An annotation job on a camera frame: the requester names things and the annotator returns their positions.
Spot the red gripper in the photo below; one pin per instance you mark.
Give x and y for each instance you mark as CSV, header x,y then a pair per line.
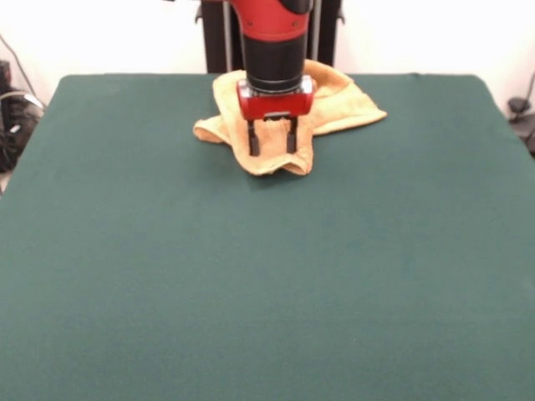
x,y
276,106

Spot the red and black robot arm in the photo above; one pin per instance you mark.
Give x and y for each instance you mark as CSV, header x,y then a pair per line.
x,y
271,46

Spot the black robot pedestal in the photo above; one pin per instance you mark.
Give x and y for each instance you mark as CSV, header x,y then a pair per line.
x,y
217,42

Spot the black clamp stand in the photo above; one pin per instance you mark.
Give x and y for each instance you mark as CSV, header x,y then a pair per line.
x,y
518,104

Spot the dark green table cloth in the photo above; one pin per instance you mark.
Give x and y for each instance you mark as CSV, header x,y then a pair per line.
x,y
125,292

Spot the yellow terry towel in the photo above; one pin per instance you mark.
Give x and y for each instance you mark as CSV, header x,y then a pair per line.
x,y
342,108

